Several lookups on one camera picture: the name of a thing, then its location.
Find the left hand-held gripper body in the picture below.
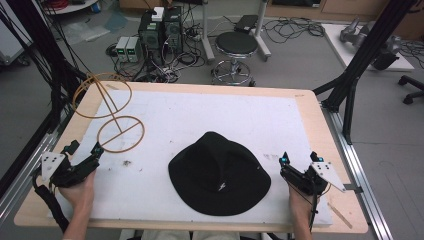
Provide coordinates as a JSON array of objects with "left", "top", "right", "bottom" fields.
[{"left": 40, "top": 150, "right": 101, "bottom": 188}]

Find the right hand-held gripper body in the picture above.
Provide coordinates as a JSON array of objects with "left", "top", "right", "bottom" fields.
[{"left": 279, "top": 161, "right": 348, "bottom": 197}]

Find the person's left hand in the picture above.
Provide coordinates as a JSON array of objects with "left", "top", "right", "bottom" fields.
[{"left": 57, "top": 169, "right": 98, "bottom": 214}]

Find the person's right hand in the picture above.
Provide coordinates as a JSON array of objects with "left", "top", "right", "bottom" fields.
[{"left": 287, "top": 182, "right": 322, "bottom": 222}]

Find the thin wooden stick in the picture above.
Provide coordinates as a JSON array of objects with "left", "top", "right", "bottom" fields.
[{"left": 326, "top": 201, "right": 354, "bottom": 230}]

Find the black bucket hat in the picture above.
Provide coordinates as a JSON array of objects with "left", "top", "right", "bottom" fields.
[{"left": 167, "top": 130, "right": 272, "bottom": 217}]

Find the white foam board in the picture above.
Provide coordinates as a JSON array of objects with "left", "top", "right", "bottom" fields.
[{"left": 49, "top": 89, "right": 334, "bottom": 228}]

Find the grey bench power supply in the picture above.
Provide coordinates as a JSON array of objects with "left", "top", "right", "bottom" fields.
[
  {"left": 114, "top": 36, "right": 130, "bottom": 63},
  {"left": 125, "top": 36, "right": 143, "bottom": 64}
]

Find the white platform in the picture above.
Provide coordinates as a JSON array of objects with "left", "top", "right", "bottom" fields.
[{"left": 321, "top": 22, "right": 416, "bottom": 73}]

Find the black office chair base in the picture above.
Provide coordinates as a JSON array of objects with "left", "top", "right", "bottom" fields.
[{"left": 397, "top": 74, "right": 424, "bottom": 106}]

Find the black round stool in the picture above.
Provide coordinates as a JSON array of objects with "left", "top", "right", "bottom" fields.
[{"left": 210, "top": 31, "right": 260, "bottom": 86}]

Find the large black computer tower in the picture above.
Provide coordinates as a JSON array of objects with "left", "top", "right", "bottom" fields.
[{"left": 137, "top": 9, "right": 166, "bottom": 66}]

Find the white rolling stand leg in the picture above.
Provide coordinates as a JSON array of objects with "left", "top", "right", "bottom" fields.
[
  {"left": 253, "top": 0, "right": 272, "bottom": 63},
  {"left": 199, "top": 0, "right": 217, "bottom": 65}
]

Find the round white table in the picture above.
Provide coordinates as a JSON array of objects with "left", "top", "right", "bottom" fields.
[{"left": 42, "top": 0, "right": 102, "bottom": 16}]

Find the flat black box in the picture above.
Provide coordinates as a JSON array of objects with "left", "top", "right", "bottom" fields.
[{"left": 233, "top": 14, "right": 260, "bottom": 35}]

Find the slim black computer tower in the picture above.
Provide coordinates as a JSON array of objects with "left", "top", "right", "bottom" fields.
[{"left": 162, "top": 5, "right": 184, "bottom": 55}]

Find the small white box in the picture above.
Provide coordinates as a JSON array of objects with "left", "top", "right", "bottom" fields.
[{"left": 151, "top": 6, "right": 166, "bottom": 23}]

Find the wooden ring hat stand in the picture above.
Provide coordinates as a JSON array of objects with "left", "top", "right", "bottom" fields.
[{"left": 71, "top": 72, "right": 146, "bottom": 155}]

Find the black sleeved gripper cable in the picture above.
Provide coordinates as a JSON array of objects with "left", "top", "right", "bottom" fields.
[{"left": 31, "top": 165, "right": 72, "bottom": 234}]

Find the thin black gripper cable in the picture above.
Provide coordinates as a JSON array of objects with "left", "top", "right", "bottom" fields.
[{"left": 288, "top": 179, "right": 333, "bottom": 234}]

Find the aluminium table rail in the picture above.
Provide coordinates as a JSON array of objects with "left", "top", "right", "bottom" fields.
[
  {"left": 0, "top": 111, "right": 75, "bottom": 222},
  {"left": 320, "top": 102, "right": 395, "bottom": 240}
]

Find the black frame with cables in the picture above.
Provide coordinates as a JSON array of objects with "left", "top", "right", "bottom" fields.
[{"left": 0, "top": 0, "right": 88, "bottom": 200}]

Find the black metal frame strut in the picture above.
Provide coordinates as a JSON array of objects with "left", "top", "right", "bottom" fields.
[{"left": 312, "top": 0, "right": 420, "bottom": 146}]

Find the tangle of computer cables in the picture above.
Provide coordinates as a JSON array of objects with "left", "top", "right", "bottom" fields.
[{"left": 105, "top": 19, "right": 208, "bottom": 84}]

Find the tangle of floor cables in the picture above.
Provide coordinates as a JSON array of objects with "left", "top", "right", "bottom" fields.
[{"left": 261, "top": 15, "right": 326, "bottom": 45}]

